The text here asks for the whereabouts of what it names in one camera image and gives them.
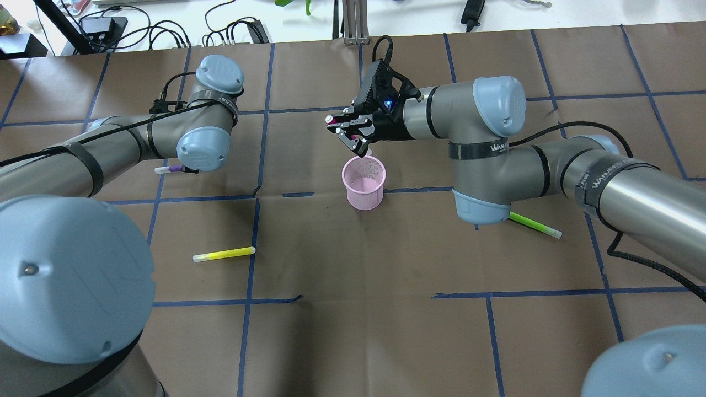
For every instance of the black power brick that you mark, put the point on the black power brick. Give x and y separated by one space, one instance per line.
471 14

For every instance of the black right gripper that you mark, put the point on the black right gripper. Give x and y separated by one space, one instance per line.
386 124

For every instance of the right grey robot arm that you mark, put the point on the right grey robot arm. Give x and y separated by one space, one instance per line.
632 197

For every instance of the purple marker pen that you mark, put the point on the purple marker pen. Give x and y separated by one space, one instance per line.
169 169

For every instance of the black power adapter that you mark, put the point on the black power adapter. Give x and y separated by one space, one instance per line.
104 28

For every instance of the aluminium frame post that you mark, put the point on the aluminium frame post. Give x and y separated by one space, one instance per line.
355 22

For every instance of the pink marker pen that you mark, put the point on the pink marker pen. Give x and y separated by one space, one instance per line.
356 134

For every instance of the green highlighter pen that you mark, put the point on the green highlighter pen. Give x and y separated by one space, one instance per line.
530 223

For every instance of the yellow highlighter pen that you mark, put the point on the yellow highlighter pen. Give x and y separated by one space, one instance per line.
224 254

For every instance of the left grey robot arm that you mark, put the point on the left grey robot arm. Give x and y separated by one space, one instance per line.
77 287

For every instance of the pink mesh cup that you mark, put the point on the pink mesh cup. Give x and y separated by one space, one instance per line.
363 179

